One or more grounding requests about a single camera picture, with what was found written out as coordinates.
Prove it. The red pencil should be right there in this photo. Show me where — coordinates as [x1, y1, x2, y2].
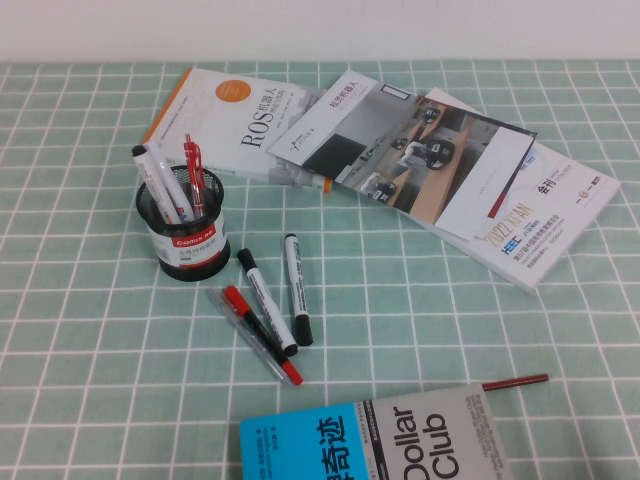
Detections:
[481, 373, 550, 392]

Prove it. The white marker with black cap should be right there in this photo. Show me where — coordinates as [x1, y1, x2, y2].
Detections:
[283, 233, 315, 348]
[131, 143, 182, 225]
[236, 247, 300, 358]

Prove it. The clear gel pen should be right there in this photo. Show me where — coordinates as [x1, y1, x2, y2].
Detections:
[206, 288, 293, 386]

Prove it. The white pen with white end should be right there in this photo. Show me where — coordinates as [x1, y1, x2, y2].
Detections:
[144, 139, 197, 221]

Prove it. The black mesh pen holder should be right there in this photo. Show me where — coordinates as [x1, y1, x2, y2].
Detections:
[135, 164, 232, 282]

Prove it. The white HEEC catalogue book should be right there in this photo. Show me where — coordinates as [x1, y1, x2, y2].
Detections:
[412, 87, 623, 295]

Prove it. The robot photo brochure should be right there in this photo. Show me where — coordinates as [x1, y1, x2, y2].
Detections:
[266, 69, 539, 244]

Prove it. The red ballpoint pen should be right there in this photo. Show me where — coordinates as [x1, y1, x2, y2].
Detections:
[183, 132, 207, 219]

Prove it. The red and black marker pen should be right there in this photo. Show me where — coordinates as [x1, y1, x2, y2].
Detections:
[222, 285, 305, 387]

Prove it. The green checkered tablecloth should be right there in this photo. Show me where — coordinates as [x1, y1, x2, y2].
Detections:
[0, 59, 640, 480]

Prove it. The blue grey Dollar Club book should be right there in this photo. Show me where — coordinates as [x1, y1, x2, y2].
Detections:
[239, 382, 516, 480]

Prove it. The white ROS book orange spine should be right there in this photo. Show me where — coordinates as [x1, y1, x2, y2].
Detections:
[141, 66, 334, 194]

